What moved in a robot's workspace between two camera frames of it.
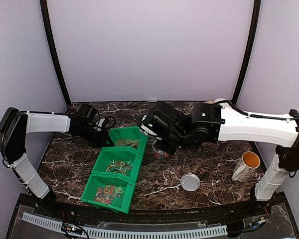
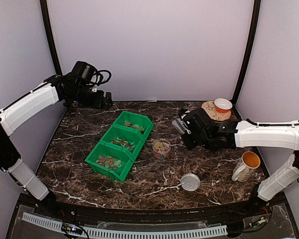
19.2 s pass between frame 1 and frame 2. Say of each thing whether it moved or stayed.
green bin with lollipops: moved
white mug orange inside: stayed
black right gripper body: moved
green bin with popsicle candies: moved
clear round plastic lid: stayed
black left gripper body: moved
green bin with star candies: moved
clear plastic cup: stayed
